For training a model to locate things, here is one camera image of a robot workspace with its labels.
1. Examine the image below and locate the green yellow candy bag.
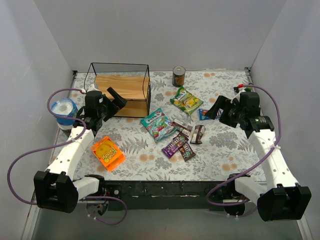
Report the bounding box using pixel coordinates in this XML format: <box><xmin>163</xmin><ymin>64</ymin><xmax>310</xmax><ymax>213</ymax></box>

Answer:
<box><xmin>170</xmin><ymin>86</ymin><xmax>204</xmax><ymax>116</ymax></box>

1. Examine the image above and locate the brown candy bag barcode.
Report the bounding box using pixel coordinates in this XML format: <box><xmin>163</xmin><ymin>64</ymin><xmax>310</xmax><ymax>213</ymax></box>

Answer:
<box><xmin>190</xmin><ymin>125</ymin><xmax>206</xmax><ymax>145</ymax></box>

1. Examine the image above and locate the teal red candy bag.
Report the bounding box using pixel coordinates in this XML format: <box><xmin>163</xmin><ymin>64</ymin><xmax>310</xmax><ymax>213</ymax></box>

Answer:
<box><xmin>140</xmin><ymin>108</ymin><xmax>177</xmax><ymax>143</ymax></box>

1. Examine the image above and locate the brown M&M candy bag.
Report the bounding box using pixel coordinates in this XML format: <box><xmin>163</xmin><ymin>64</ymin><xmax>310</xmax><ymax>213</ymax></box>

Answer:
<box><xmin>179</xmin><ymin>142</ymin><xmax>196</xmax><ymax>162</ymax></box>

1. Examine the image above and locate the purple M&M candy bag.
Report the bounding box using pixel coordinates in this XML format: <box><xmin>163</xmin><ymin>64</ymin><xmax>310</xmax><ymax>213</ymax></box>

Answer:
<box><xmin>161</xmin><ymin>133</ymin><xmax>189</xmax><ymax>159</ymax></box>

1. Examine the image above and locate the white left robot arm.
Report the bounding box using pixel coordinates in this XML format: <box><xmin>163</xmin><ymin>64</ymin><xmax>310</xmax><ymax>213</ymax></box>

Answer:
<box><xmin>33</xmin><ymin>87</ymin><xmax>127</xmax><ymax>213</ymax></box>

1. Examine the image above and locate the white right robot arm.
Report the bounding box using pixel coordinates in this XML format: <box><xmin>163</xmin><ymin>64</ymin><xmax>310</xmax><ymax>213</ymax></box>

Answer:
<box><xmin>205</xmin><ymin>91</ymin><xmax>312</xmax><ymax>222</ymax></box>

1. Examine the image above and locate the blue M&M candy bag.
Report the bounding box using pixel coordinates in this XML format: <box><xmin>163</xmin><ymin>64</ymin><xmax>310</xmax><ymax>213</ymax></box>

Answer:
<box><xmin>198</xmin><ymin>108</ymin><xmax>223</xmax><ymax>121</ymax></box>

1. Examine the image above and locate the green glass bottle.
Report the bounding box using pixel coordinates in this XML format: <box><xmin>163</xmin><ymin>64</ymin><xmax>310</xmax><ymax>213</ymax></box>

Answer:
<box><xmin>244</xmin><ymin>85</ymin><xmax>253</xmax><ymax>92</ymax></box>

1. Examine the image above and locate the orange Scrub Daddy box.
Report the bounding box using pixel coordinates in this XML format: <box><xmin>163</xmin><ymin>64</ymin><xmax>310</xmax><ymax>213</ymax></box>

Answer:
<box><xmin>91</xmin><ymin>136</ymin><xmax>126</xmax><ymax>172</ymax></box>

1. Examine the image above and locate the brown tin can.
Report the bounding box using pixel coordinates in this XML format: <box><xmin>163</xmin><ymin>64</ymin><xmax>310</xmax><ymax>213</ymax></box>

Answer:
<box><xmin>172</xmin><ymin>66</ymin><xmax>186</xmax><ymax>87</ymax></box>

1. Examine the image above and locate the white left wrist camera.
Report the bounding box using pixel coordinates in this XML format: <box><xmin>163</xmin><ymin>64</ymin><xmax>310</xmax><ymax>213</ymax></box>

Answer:
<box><xmin>86</xmin><ymin>83</ymin><xmax>99</xmax><ymax>92</ymax></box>

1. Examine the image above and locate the black wire wooden shelf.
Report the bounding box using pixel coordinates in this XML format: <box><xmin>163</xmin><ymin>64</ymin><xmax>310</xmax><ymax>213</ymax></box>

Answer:
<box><xmin>83</xmin><ymin>62</ymin><xmax>151</xmax><ymax>118</ymax></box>

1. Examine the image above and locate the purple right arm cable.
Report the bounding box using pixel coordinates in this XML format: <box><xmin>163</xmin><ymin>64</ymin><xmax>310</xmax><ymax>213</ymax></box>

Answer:
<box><xmin>205</xmin><ymin>84</ymin><xmax>280</xmax><ymax>218</ymax></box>

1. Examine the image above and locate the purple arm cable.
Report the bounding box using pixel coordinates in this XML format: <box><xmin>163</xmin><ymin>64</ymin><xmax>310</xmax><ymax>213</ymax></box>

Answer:
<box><xmin>205</xmin><ymin>84</ymin><xmax>280</xmax><ymax>218</ymax></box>
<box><xmin>6</xmin><ymin>87</ymin><xmax>128</xmax><ymax>225</ymax></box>

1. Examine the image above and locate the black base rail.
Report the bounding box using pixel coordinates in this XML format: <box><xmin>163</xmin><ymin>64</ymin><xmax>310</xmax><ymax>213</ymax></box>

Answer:
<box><xmin>77</xmin><ymin>178</ymin><xmax>251</xmax><ymax>211</ymax></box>

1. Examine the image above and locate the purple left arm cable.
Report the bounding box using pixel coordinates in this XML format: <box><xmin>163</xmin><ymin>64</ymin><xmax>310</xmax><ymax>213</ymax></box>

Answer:
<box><xmin>6</xmin><ymin>87</ymin><xmax>128</xmax><ymax>225</ymax></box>

